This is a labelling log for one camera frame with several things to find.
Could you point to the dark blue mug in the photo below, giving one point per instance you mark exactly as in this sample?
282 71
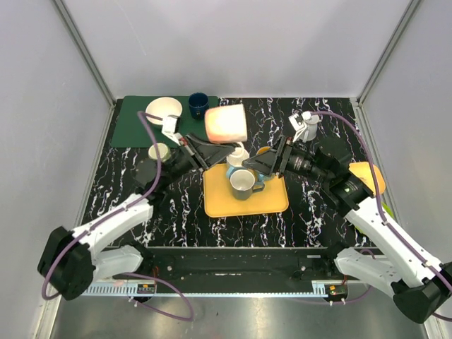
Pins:
198 105

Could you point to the pink mug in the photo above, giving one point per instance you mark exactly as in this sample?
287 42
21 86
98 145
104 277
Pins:
226 124

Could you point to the orange plastic tray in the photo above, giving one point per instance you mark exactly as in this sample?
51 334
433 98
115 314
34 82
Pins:
220 203

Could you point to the light blue footed mug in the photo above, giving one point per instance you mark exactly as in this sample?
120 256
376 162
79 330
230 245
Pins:
310 121

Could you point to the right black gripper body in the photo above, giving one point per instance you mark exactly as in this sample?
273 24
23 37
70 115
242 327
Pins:
287 158

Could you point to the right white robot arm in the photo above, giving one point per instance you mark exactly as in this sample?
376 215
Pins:
418 282

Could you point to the cream bowl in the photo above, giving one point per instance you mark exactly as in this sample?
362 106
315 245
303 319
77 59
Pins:
159 108

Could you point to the orange interior blue mug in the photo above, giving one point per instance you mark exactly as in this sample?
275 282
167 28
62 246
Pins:
261 177

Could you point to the lime green plate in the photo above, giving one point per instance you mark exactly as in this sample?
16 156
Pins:
386 209

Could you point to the yellow square plate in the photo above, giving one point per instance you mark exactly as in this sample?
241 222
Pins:
362 170

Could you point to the white interior grey mug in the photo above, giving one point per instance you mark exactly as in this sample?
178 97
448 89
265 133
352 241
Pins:
244 184

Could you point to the light green mug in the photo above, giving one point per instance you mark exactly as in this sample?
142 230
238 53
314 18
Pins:
161 150

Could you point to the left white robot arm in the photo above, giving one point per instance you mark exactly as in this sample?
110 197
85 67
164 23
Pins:
73 259

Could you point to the white mug blue handle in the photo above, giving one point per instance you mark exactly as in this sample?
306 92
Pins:
234 160

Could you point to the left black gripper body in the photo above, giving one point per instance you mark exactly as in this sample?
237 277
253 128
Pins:
194 152

